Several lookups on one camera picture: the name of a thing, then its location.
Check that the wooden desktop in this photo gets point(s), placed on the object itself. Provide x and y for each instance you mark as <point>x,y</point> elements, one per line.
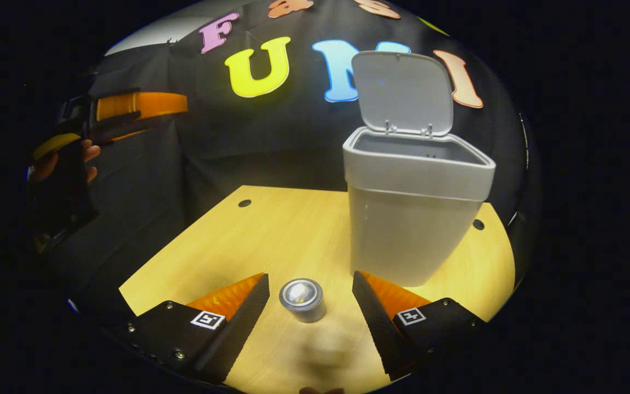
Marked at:
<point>271,235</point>

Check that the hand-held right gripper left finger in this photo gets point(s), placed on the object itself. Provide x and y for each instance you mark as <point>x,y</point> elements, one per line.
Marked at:
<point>244,323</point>

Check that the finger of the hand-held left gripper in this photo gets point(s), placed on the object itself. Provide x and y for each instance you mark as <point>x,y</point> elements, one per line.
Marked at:
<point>129,131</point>
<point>145,104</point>

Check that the white desktop garbage bin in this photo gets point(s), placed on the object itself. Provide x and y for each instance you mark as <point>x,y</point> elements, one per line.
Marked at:
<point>408,230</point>

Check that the silver pop can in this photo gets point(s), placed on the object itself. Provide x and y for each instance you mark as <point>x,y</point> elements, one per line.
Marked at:
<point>303,301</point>

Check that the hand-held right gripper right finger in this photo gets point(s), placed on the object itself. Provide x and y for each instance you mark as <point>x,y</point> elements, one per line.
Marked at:
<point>375,317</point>

